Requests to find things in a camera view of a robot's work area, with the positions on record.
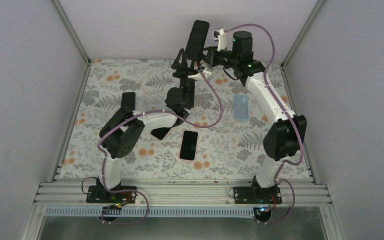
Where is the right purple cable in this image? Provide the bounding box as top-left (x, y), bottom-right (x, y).
top-left (223, 23), bottom-right (305, 226)

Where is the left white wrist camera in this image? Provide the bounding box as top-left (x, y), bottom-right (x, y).
top-left (188, 68), bottom-right (213, 81)

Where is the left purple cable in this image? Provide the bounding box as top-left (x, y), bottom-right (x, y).
top-left (97, 69), bottom-right (224, 193)

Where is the black smartphone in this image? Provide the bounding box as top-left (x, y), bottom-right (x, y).
top-left (120, 92), bottom-right (136, 111)

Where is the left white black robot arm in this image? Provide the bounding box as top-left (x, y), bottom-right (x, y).
top-left (99, 48), bottom-right (200, 203)

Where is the light blue phone case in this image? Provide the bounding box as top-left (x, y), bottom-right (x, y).
top-left (232, 94), bottom-right (250, 121)

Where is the phone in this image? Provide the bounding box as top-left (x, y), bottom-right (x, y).
top-left (179, 130), bottom-right (198, 161)
top-left (185, 20), bottom-right (210, 61)
top-left (150, 127), bottom-right (172, 141)

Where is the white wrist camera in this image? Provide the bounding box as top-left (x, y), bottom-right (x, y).
top-left (213, 28), bottom-right (227, 52)
top-left (188, 68), bottom-right (213, 81)

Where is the aluminium front rail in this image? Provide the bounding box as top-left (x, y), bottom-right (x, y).
top-left (33, 180), bottom-right (333, 207)

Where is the purple cable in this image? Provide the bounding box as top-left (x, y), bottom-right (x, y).
top-left (97, 69), bottom-right (224, 193)
top-left (223, 23), bottom-right (305, 226)

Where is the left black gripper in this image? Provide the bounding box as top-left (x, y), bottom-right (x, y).
top-left (170, 48), bottom-right (200, 107)

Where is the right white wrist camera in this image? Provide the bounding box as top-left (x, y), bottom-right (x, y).
top-left (213, 28), bottom-right (227, 52)

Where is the grey slotted cable duct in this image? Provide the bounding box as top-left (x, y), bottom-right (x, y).
top-left (44, 206), bottom-right (255, 218)

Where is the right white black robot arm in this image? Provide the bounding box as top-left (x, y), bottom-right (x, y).
top-left (202, 28), bottom-right (307, 204)

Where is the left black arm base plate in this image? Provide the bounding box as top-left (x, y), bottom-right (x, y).
top-left (86, 185), bottom-right (137, 204)

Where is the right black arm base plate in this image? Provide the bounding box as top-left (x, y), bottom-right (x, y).
top-left (232, 185), bottom-right (283, 205)

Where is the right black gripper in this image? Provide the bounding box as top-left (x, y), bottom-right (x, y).
top-left (196, 46), bottom-right (239, 69)

